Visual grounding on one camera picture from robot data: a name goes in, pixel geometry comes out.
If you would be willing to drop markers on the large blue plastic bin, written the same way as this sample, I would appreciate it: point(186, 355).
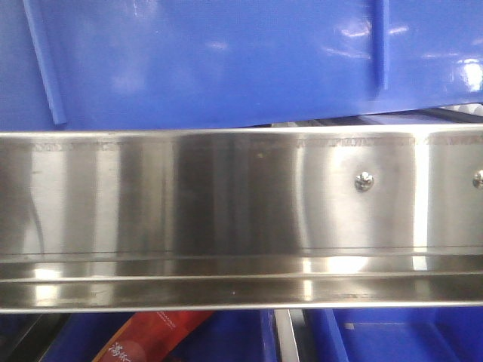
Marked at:
point(115, 65)

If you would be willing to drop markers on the lower right blue bin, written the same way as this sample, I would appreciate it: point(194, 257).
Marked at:
point(397, 334)

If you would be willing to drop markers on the red snack package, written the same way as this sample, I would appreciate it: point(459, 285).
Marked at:
point(151, 336)

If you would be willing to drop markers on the rail screw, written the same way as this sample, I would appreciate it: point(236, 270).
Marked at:
point(364, 181)

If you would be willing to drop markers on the stainless steel shelf rail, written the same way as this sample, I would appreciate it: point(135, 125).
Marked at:
point(242, 218)

